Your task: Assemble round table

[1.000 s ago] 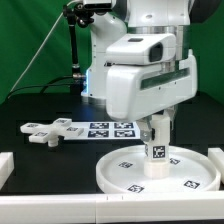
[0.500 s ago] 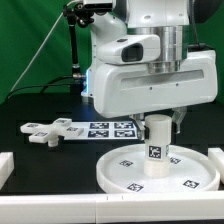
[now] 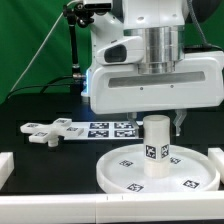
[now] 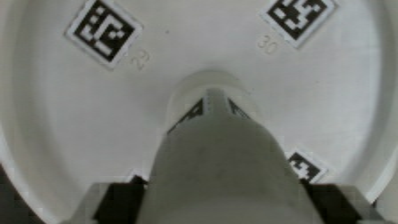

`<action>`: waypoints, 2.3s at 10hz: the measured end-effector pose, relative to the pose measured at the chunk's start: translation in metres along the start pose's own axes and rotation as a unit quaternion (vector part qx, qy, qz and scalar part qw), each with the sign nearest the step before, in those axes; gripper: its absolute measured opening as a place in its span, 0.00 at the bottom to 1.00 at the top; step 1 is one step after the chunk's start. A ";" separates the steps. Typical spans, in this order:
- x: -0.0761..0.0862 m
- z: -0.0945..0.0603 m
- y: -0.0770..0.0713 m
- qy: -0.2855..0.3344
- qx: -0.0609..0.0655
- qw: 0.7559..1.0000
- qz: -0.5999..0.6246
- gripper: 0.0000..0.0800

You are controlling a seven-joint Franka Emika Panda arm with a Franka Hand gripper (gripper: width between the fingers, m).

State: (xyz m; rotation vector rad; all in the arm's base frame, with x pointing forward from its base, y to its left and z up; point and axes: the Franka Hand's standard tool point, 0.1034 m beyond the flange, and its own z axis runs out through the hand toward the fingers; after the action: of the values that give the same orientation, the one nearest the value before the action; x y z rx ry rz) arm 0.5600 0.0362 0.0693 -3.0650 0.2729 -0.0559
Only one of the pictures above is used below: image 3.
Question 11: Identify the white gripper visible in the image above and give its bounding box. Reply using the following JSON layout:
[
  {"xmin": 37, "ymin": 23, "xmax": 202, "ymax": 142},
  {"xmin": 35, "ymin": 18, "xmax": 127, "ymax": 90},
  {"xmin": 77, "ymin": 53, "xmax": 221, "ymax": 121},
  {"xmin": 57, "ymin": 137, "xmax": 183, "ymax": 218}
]
[{"xmin": 89, "ymin": 51, "xmax": 224, "ymax": 136}]

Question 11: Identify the white round table top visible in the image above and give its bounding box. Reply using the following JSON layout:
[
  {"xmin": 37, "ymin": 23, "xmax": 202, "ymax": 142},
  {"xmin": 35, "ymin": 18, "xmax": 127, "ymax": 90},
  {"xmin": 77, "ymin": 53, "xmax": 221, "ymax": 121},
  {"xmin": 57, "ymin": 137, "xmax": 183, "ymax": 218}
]
[{"xmin": 96, "ymin": 144, "xmax": 220, "ymax": 193}]

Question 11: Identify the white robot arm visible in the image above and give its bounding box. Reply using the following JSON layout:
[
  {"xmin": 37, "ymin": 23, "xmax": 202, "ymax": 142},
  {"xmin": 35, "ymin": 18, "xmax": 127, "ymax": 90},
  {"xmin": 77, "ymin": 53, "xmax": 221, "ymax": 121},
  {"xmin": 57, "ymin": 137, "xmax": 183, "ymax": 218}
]
[{"xmin": 83, "ymin": 0, "xmax": 224, "ymax": 126}]

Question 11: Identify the white marker sheet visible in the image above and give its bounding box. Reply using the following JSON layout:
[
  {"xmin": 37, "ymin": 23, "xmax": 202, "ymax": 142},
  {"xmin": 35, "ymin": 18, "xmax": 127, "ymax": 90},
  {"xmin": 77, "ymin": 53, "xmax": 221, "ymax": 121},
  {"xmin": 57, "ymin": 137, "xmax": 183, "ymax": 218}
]
[{"xmin": 66, "ymin": 121, "xmax": 143, "ymax": 140}]

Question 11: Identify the white right block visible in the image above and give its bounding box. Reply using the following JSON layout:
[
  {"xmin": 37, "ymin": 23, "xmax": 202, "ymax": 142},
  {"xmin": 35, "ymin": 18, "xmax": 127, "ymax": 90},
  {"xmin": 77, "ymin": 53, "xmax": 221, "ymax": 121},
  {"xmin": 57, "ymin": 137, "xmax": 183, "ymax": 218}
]
[{"xmin": 208, "ymin": 148, "xmax": 224, "ymax": 184}]

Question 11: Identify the white block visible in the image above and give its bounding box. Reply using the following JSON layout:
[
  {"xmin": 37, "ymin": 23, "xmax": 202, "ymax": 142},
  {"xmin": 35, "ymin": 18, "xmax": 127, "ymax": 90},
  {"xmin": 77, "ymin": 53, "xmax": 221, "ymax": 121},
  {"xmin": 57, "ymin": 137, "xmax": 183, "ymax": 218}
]
[
  {"xmin": 0, "ymin": 152, "xmax": 14, "ymax": 190},
  {"xmin": 208, "ymin": 148, "xmax": 224, "ymax": 184}
]

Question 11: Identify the white cross-shaped table base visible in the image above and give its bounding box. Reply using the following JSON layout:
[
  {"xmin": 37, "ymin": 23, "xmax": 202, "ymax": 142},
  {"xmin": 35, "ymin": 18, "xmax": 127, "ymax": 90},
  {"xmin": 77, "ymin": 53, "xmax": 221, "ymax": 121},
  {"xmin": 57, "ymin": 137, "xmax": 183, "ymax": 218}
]
[{"xmin": 20, "ymin": 118, "xmax": 84, "ymax": 147}]

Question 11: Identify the white left block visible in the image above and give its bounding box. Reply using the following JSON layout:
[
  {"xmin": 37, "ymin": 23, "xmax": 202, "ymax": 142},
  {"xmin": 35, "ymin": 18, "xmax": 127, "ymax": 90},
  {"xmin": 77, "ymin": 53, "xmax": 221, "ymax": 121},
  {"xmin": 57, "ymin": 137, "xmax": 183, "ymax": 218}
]
[{"xmin": 0, "ymin": 152, "xmax": 14, "ymax": 190}]

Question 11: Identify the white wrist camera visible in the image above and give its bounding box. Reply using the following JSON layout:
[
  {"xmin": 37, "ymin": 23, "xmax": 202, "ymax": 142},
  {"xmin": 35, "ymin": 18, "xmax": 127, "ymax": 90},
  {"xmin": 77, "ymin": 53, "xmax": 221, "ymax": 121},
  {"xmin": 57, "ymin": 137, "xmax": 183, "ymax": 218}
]
[{"xmin": 95, "ymin": 36, "xmax": 144, "ymax": 65}]

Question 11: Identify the white front rail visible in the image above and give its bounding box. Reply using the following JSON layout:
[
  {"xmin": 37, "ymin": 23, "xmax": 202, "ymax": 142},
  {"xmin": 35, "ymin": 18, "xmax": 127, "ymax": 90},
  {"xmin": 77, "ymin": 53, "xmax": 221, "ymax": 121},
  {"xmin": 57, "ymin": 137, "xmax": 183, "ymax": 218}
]
[{"xmin": 0, "ymin": 191, "xmax": 224, "ymax": 224}]

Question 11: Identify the black cable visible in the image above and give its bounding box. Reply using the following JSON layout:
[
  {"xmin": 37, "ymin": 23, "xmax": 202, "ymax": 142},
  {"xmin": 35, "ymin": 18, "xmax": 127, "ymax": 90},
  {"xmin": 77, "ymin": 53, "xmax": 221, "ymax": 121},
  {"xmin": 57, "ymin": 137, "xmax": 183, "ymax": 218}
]
[{"xmin": 6, "ymin": 75, "xmax": 76, "ymax": 100}]

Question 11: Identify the black camera stand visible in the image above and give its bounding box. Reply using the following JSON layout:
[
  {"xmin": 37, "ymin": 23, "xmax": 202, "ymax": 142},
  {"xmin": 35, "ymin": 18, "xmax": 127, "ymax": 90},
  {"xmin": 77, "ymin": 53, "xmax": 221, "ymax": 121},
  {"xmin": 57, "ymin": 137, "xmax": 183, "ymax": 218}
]
[{"xmin": 63, "ymin": 1, "xmax": 94, "ymax": 92}]

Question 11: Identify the white cable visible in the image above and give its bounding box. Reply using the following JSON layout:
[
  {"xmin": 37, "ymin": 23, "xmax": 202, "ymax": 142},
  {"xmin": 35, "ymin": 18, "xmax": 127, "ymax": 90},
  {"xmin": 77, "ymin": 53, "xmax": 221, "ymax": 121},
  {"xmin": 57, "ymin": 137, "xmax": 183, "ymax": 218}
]
[{"xmin": 9, "ymin": 0, "xmax": 81, "ymax": 94}]

